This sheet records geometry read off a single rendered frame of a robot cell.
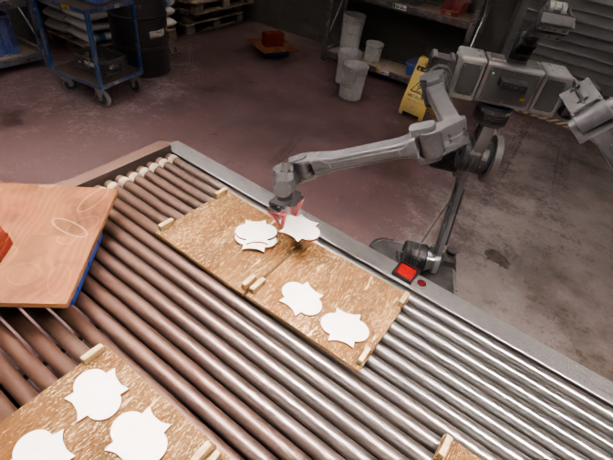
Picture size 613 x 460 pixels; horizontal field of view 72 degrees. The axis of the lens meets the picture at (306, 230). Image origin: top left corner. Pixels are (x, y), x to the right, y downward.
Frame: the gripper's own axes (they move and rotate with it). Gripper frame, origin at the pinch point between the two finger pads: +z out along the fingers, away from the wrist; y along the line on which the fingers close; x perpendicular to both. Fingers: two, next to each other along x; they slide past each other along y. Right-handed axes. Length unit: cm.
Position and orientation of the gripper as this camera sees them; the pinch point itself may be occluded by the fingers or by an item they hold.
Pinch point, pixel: (287, 220)
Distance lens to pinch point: 141.2
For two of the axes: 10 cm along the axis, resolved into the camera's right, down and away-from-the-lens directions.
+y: 5.5, -5.0, 6.7
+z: 0.7, 8.2, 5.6
